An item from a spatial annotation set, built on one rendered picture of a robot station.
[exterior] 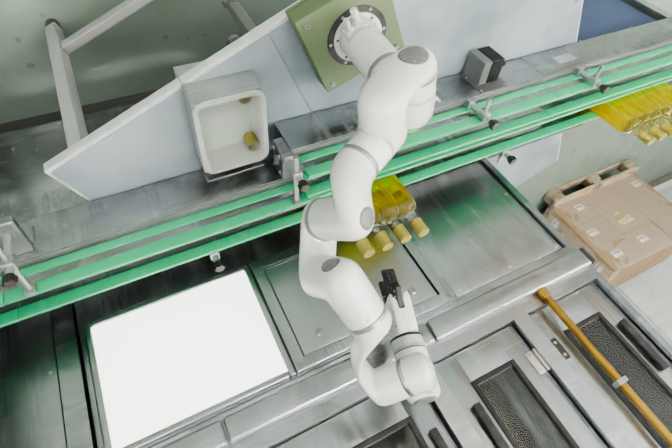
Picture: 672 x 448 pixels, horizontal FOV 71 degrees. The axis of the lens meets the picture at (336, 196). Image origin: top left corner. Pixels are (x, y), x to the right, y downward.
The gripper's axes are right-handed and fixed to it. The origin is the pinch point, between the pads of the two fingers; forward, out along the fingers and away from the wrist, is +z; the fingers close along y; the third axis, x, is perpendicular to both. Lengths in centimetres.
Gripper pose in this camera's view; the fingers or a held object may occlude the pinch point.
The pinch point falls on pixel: (387, 282)
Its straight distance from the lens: 117.8
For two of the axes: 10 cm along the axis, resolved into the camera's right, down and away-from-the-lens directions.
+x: -9.8, 1.2, -1.7
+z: -2.1, -7.5, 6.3
